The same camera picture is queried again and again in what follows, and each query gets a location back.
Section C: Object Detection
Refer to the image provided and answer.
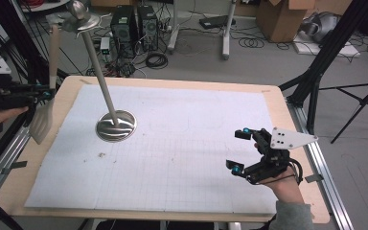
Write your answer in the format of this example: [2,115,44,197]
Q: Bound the white flat board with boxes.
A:
[291,31,362,58]

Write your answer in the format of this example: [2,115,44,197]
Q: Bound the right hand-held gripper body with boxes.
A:
[244,126,319,186]

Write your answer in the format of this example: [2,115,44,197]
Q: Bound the dark metal clip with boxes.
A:
[1,160,29,175]
[304,173,325,184]

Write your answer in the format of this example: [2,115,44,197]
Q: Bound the person's right hand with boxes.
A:
[254,142,305,205]

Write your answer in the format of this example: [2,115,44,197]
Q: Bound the white stand leg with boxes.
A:
[221,0,238,60]
[167,0,182,55]

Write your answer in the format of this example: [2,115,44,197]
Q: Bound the black tripod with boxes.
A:
[318,76,368,145]

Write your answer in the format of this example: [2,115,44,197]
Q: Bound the metal utensil stand with hooks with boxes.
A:
[60,0,138,144]

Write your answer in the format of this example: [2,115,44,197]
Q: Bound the aluminium rail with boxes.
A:
[287,98,355,230]
[0,123,34,195]

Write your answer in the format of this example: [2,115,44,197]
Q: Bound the silver grey rounded appliance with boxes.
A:
[298,11,342,44]

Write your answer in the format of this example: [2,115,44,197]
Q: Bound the white grid mat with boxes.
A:
[24,83,280,215]

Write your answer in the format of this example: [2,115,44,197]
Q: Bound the black computer tower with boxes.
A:
[109,4,139,60]
[136,4,159,53]

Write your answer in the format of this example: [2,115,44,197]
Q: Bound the flat black device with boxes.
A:
[198,14,237,31]

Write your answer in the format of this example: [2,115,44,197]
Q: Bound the small white electronics box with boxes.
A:
[99,36,111,56]

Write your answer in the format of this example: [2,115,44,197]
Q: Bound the black frame stand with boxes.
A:
[278,0,368,135]
[0,0,70,176]

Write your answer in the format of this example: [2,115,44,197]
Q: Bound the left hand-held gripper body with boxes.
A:
[0,56,46,112]

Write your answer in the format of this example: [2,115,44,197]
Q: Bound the beige slotted spatula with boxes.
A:
[28,25,60,146]

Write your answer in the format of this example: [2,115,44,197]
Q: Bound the thin black cable loops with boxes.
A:
[237,35,266,50]

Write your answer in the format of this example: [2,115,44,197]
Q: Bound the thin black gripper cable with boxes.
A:
[250,157,305,186]

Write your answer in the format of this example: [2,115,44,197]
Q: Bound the coiled black cable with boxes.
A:
[145,51,170,70]

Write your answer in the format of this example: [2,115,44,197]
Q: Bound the cardboard box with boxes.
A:
[255,0,317,43]

